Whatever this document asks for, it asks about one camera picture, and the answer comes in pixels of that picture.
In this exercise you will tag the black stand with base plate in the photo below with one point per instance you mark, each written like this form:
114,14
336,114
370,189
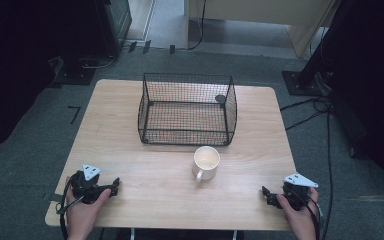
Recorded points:
305,80

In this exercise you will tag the white table leg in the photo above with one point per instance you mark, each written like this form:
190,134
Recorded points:
132,234
234,235

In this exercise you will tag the white cup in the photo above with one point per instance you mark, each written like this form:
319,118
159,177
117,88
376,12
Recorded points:
206,163

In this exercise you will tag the dark cabinet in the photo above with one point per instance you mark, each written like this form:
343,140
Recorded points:
111,23

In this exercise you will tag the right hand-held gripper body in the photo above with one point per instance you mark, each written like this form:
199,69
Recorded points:
296,193

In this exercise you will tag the black curtain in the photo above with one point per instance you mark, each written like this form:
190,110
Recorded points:
16,60
373,83

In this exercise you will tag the black flat base plate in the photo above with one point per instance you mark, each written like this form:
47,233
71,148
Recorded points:
75,76

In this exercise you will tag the person's right hand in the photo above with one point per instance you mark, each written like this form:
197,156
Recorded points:
298,220

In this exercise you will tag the person's left hand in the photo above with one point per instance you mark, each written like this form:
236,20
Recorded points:
83,213

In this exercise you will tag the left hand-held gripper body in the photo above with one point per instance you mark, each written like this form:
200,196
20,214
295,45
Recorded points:
87,190

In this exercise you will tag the black round disc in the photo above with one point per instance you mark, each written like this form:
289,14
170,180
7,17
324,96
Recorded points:
220,98

